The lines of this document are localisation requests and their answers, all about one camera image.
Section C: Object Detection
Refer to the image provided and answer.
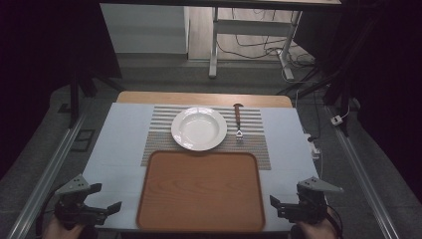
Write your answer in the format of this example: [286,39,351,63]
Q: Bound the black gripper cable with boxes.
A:
[326,203,344,239]
[34,190,63,239]

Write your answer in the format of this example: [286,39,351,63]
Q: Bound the person's left hand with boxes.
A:
[42,216,85,239]

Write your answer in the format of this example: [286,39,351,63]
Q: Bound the person's right hand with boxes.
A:
[294,214,338,239]

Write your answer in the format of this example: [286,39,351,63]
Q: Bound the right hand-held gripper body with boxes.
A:
[278,176,344,225]

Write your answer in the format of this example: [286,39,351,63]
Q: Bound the white table cover sheet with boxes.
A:
[82,102,320,232]

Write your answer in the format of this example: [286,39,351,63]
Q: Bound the black stand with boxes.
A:
[66,49,126,129]
[292,13,382,137]

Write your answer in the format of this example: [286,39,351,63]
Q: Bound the metal floor rail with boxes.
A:
[325,105,401,239]
[6,111,88,239]

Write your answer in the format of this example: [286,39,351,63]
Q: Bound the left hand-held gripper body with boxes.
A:
[54,173,109,231]

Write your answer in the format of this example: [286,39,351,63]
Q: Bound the striped woven placemat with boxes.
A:
[140,105,273,171]

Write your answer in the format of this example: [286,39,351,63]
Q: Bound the black floor cables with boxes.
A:
[216,8,317,69]

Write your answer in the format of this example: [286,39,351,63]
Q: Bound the white desk frame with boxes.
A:
[208,6,304,81]

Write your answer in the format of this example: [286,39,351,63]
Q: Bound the brown wooden tray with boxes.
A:
[135,150,267,233]

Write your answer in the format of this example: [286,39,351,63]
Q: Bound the white plug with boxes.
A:
[304,132,322,161]

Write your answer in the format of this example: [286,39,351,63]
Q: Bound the fork with brown handle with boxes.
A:
[232,103,245,142]

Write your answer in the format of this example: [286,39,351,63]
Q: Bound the white cabinet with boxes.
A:
[100,3,191,55]

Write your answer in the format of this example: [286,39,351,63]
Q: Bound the white round plate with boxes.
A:
[170,106,229,152]

